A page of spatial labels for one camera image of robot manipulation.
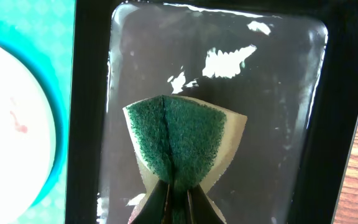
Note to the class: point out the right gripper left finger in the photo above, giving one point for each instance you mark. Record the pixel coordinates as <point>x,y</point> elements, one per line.
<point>157,207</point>

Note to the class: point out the black plastic tray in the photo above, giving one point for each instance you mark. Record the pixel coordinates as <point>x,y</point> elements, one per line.
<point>290,66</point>

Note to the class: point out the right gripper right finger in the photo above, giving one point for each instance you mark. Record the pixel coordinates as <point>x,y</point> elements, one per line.
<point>198,208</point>

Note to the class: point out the green scouring sponge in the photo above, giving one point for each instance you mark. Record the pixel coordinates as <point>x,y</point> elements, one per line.
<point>184,142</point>

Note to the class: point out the teal plastic tray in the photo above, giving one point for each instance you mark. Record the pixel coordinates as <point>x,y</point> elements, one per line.
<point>40,33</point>

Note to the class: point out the white plate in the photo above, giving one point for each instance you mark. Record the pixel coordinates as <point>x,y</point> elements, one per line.
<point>27,138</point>

